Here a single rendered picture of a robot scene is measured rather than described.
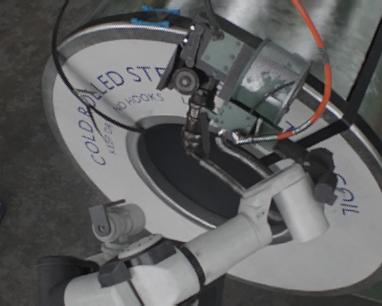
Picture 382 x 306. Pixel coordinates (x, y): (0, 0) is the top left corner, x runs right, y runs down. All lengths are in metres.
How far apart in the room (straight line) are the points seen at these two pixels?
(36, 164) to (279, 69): 2.25
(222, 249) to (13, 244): 2.23
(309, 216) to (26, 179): 2.43
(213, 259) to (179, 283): 0.06
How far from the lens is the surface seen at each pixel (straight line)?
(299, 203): 1.14
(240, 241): 1.09
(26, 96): 3.87
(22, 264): 3.15
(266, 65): 1.37
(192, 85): 1.48
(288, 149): 1.45
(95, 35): 1.80
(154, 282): 1.07
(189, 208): 2.29
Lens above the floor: 2.36
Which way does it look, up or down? 48 degrees down
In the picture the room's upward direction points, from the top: 21 degrees counter-clockwise
